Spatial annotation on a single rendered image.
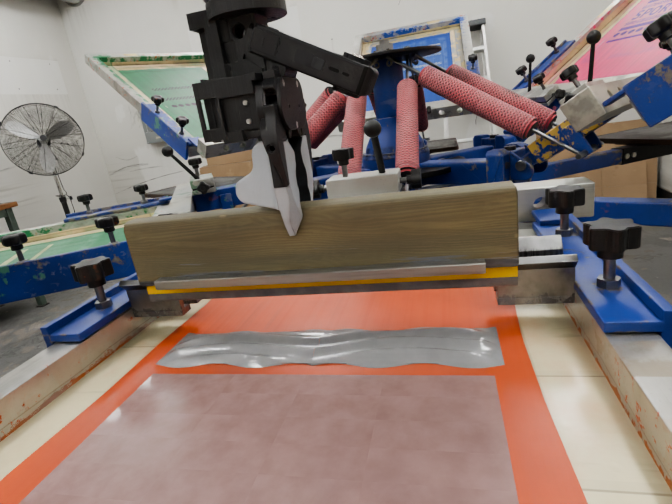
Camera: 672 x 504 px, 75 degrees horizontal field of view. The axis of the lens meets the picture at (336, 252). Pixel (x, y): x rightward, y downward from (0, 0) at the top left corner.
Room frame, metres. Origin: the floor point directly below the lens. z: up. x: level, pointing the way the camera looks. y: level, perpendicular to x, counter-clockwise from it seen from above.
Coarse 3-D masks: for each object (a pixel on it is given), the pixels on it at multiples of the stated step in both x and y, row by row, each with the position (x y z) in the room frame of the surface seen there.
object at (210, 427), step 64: (192, 320) 0.54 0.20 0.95; (256, 320) 0.51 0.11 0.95; (320, 320) 0.48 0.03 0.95; (128, 384) 0.40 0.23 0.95; (192, 384) 0.38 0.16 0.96; (256, 384) 0.36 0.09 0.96; (64, 448) 0.31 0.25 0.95; (128, 448) 0.30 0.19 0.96; (192, 448) 0.29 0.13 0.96; (256, 448) 0.28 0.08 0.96
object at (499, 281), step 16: (272, 288) 0.45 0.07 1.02; (288, 288) 0.44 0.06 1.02; (304, 288) 0.44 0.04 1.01; (320, 288) 0.43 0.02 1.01; (336, 288) 0.43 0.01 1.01; (352, 288) 0.42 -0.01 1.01; (368, 288) 0.42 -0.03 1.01; (384, 288) 0.42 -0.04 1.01; (400, 288) 0.41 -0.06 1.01; (416, 288) 0.41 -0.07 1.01; (432, 288) 0.40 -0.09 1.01; (448, 288) 0.40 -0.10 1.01
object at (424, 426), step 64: (384, 320) 0.45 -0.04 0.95; (448, 320) 0.43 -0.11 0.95; (512, 320) 0.41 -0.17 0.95; (320, 384) 0.35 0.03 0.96; (384, 384) 0.33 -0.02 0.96; (448, 384) 0.32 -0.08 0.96; (512, 384) 0.31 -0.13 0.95; (320, 448) 0.27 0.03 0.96; (384, 448) 0.26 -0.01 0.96; (448, 448) 0.25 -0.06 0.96; (512, 448) 0.24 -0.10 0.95
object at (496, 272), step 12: (432, 276) 0.40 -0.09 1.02; (444, 276) 0.40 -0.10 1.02; (456, 276) 0.40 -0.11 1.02; (468, 276) 0.39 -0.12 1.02; (480, 276) 0.39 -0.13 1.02; (492, 276) 0.39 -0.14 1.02; (504, 276) 0.39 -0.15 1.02; (516, 276) 0.38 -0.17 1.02; (192, 288) 0.47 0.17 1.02; (204, 288) 0.47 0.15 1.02; (216, 288) 0.47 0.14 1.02; (228, 288) 0.46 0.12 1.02; (240, 288) 0.46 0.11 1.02; (252, 288) 0.45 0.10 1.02; (264, 288) 0.45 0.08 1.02
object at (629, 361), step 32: (128, 320) 0.51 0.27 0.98; (576, 320) 0.38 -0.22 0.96; (64, 352) 0.42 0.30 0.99; (96, 352) 0.45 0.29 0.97; (608, 352) 0.29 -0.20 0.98; (640, 352) 0.27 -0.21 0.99; (0, 384) 0.37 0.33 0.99; (32, 384) 0.38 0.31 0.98; (64, 384) 0.41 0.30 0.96; (640, 384) 0.24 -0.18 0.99; (0, 416) 0.34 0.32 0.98; (32, 416) 0.37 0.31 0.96; (640, 416) 0.23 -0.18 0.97
